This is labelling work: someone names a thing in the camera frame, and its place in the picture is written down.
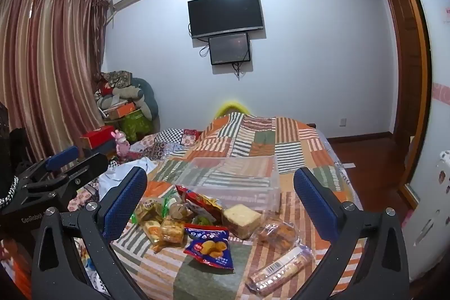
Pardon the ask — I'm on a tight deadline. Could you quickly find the blue snack packet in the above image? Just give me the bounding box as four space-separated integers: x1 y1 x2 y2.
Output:
183 225 235 273

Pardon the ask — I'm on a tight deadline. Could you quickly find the small orange biscuit packet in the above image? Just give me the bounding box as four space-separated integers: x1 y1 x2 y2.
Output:
142 220 165 244

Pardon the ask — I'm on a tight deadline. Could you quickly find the wooden door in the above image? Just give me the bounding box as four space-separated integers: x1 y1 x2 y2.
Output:
381 0 433 213

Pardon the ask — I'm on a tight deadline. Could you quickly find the white cloth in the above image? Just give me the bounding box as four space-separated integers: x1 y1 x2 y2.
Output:
98 157 159 203

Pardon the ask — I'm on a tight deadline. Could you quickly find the long cracker packet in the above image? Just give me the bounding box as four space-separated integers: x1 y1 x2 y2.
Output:
245 244 314 297

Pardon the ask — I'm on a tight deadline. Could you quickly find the striped brown curtain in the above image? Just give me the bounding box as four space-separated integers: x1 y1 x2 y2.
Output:
0 0 110 165

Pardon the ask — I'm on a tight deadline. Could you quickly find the floral checkered quilt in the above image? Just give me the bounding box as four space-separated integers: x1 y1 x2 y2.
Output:
67 128 202 216

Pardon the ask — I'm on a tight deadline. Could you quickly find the red box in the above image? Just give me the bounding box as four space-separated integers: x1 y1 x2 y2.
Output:
80 125 116 150

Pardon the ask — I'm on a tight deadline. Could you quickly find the small black wall monitor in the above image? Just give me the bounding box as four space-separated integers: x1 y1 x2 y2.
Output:
208 33 251 65

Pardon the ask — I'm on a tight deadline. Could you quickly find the red chip bag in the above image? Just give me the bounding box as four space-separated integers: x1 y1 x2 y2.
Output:
175 185 224 225

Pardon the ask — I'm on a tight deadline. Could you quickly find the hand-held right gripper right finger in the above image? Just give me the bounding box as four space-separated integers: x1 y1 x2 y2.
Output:
293 166 410 300

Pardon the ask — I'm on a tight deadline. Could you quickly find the yellow curved object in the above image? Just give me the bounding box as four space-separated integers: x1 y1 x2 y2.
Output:
215 102 251 118

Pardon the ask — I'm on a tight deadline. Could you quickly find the sponge cake packet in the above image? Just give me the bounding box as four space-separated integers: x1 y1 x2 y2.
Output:
221 204 263 240

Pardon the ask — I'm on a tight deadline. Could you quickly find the black hanging cable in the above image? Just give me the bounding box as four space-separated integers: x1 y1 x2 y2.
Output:
232 60 247 80

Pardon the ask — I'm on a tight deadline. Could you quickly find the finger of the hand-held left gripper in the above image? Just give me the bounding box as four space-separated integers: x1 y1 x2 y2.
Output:
16 146 79 183
56 153 109 190

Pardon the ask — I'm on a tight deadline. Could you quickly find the green topped snack packet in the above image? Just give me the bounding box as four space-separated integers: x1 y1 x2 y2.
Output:
165 190 192 220

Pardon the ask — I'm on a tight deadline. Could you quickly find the pink plush toy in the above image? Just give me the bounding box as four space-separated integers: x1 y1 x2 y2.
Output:
111 130 133 161

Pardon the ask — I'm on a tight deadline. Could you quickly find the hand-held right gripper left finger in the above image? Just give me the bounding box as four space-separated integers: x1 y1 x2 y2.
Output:
31 166 148 300

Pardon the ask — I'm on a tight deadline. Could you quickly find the patterned folded cloth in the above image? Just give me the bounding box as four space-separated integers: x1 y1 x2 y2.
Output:
101 70 133 90

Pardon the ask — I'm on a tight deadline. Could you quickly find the clear pastry bag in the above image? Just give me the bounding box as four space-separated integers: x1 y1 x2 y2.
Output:
255 220 300 253

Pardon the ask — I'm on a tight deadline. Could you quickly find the striped patchwork blanket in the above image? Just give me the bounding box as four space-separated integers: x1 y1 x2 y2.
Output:
109 112 365 300

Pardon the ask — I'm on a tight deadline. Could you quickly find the orange cardboard box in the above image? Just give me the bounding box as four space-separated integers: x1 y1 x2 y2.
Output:
105 102 138 120

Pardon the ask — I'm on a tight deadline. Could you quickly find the black wall television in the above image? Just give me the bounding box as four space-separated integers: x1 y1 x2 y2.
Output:
187 0 265 39

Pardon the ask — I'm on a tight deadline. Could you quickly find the clear plastic container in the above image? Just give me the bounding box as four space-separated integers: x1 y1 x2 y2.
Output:
175 155 281 213

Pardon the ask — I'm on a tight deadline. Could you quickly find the orange fried snack packet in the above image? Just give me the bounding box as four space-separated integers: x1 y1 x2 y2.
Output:
153 216 186 253

